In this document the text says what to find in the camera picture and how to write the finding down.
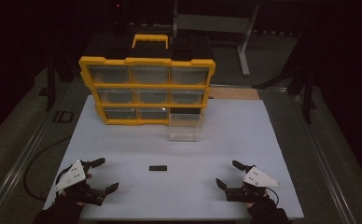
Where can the grid of clear drawers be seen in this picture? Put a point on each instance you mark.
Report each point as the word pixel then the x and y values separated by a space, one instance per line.
pixel 150 74

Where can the small black rectangular block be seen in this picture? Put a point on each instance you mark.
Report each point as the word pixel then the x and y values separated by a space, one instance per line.
pixel 157 168

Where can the yellow black organizer cabinet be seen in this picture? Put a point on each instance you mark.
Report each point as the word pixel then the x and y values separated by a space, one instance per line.
pixel 149 61

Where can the clear plastic drawer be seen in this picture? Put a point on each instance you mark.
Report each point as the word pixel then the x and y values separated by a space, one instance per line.
pixel 186 129

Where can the grey metal desk frame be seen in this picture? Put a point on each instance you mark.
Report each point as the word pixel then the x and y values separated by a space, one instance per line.
pixel 213 23

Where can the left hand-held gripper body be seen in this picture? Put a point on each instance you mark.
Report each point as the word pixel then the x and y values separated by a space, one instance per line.
pixel 73 177

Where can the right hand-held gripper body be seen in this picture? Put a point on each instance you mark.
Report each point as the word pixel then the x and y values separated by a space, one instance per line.
pixel 257 180

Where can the aluminium rail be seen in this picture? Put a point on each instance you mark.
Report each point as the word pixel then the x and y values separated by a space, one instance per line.
pixel 17 165
pixel 322 161

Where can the black square floor socket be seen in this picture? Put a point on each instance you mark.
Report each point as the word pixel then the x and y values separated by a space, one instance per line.
pixel 63 117

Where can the person's right hand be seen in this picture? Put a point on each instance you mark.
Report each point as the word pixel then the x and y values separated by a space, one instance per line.
pixel 257 203

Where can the wooden board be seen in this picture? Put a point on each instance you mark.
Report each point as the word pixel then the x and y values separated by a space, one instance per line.
pixel 233 93

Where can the person's left hand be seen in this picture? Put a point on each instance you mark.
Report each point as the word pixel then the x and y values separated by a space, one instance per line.
pixel 76 200

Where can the black metal stand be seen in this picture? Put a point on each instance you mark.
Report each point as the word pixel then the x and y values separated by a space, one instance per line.
pixel 50 84
pixel 306 93

